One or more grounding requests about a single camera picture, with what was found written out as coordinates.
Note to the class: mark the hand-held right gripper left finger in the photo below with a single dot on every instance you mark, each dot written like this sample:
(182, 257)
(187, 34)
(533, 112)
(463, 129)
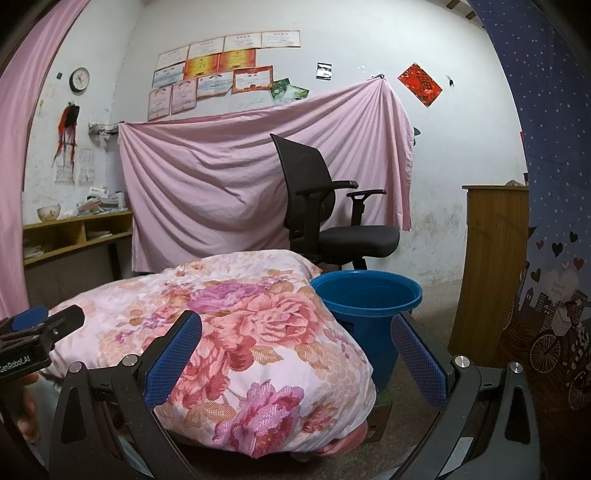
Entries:
(173, 360)

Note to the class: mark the round wall clock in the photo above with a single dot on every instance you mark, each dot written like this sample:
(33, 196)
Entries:
(79, 79)

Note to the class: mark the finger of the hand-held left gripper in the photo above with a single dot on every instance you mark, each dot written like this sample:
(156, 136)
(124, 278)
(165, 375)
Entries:
(67, 321)
(30, 317)

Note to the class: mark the pink hanging sheet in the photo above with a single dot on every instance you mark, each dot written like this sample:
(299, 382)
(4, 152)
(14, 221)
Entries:
(207, 184)

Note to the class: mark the person's left hand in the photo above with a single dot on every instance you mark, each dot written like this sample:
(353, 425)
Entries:
(25, 415)

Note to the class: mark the black and white photo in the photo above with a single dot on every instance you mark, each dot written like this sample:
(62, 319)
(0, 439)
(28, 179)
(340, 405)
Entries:
(324, 71)

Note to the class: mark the stack of papers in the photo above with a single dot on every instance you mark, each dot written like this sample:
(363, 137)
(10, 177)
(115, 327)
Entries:
(34, 252)
(99, 233)

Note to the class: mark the floral blanket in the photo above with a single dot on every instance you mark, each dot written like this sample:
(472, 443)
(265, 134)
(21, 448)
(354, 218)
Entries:
(240, 323)

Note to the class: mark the green landscape photo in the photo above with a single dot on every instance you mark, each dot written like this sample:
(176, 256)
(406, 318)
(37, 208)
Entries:
(278, 89)
(298, 93)

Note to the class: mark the black office chair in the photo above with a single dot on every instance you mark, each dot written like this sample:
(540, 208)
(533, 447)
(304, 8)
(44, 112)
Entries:
(360, 240)

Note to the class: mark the ceramic bowl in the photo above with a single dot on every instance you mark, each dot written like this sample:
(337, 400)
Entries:
(48, 213)

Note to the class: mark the red diamond paper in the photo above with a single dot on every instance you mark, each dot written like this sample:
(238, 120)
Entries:
(420, 85)

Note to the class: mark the small black wall ornament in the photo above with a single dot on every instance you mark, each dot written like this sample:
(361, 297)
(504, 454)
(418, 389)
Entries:
(450, 80)

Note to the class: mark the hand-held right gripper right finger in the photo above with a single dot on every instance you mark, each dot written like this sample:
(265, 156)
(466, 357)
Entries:
(418, 364)

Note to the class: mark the pink curtain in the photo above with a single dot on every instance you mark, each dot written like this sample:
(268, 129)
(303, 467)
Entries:
(18, 184)

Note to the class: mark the stack of books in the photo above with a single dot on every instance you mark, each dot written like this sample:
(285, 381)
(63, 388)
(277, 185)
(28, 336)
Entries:
(99, 203)

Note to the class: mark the group of wall certificates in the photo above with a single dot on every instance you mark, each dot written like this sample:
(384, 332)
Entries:
(217, 69)

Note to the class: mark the cardboard box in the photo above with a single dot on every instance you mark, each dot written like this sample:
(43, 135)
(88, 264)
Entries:
(381, 415)

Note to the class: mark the red tassel ornament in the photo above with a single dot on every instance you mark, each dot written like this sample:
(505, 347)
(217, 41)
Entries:
(69, 124)

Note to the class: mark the blue dotted curtain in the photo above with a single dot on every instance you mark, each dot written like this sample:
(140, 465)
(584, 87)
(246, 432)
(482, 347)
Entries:
(554, 138)

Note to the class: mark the blue plastic bucket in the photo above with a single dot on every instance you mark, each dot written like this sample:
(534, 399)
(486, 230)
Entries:
(364, 332)

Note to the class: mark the wooden shelf desk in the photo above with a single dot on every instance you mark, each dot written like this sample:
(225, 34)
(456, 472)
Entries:
(69, 263)

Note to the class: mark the wooden cabinet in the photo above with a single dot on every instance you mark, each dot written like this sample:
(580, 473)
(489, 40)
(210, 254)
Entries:
(489, 277)

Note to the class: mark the wall calendar papers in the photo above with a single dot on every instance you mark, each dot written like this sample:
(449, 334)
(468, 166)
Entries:
(74, 168)

